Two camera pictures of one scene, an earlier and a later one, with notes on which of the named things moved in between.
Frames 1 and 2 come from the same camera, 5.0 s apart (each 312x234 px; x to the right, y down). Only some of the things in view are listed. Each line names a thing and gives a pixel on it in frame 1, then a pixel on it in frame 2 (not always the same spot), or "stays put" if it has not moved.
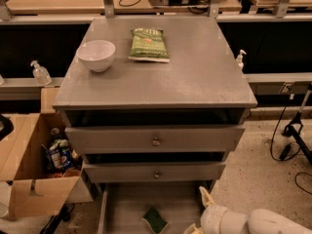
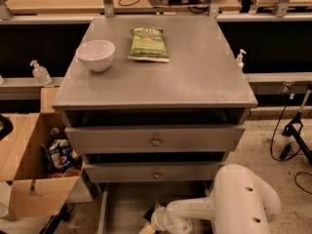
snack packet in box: [55, 152] stays put
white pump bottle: [239, 59] stays put
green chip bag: [148, 45] stays put
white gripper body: [212, 218] to [158, 218]
